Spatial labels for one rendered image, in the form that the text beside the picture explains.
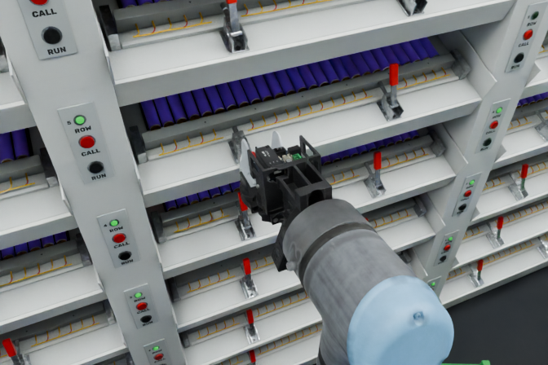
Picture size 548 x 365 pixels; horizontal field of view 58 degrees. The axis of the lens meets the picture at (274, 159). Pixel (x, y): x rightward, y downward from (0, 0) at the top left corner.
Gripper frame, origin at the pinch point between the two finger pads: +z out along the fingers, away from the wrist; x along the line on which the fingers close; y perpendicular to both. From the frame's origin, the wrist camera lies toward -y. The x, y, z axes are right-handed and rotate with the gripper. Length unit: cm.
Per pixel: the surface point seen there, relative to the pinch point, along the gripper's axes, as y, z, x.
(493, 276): -77, 20, -76
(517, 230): -58, 18, -78
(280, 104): 1.8, 10.0, -8.3
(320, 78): 3.1, 13.2, -17.0
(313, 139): -3.4, 5.7, -11.8
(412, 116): -3.9, 5.1, -30.0
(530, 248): -75, 22, -92
